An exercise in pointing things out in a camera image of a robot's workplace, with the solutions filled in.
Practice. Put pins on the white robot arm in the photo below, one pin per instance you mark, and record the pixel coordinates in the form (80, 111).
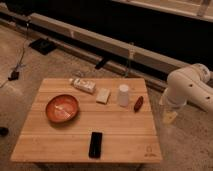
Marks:
(186, 84)

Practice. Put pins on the cream sponge block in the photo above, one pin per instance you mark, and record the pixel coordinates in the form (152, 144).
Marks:
(103, 95)

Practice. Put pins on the white plastic cup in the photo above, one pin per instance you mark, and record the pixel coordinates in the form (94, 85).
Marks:
(123, 95)

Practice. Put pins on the white tube bottle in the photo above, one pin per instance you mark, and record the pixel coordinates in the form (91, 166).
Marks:
(86, 86)

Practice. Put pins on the dark red oblong object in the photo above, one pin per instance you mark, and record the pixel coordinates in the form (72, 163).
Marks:
(138, 104)

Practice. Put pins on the orange bowl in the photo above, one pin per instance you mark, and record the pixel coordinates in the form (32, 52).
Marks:
(62, 108)

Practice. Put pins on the wooden slatted table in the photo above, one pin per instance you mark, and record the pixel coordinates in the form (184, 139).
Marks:
(127, 136)

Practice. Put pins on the black flat floor plate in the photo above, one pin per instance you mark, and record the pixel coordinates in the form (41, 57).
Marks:
(43, 46)

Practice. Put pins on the dark object at left edge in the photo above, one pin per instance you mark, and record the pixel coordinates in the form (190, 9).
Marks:
(4, 131)

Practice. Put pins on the black floor bracket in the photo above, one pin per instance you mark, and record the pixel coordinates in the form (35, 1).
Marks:
(101, 63)

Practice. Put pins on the long beige baseboard rail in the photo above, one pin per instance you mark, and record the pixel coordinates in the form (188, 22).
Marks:
(163, 41)

